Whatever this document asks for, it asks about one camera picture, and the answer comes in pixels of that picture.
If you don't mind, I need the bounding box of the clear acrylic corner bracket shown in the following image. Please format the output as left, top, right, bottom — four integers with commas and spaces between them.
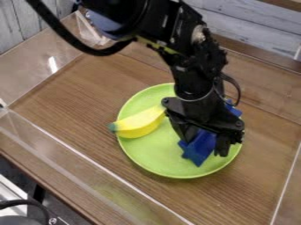
75, 11, 110, 46

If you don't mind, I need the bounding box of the green round plate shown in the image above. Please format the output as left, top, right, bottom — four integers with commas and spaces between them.
118, 83, 243, 179

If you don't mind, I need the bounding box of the yellow toy banana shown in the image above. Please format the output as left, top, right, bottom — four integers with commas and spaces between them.
109, 105, 165, 139

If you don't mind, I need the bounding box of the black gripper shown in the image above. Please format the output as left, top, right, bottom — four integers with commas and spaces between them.
161, 93, 245, 157

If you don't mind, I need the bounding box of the black cable lower left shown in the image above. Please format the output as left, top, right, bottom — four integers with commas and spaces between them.
0, 199, 51, 225

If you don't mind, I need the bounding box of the clear acrylic tray wall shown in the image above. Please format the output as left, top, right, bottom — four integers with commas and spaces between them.
0, 101, 193, 225

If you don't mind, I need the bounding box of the blue plastic block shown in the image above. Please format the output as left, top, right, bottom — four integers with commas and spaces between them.
178, 98, 244, 168

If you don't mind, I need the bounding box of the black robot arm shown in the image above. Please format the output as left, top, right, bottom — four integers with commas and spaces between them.
26, 0, 245, 156

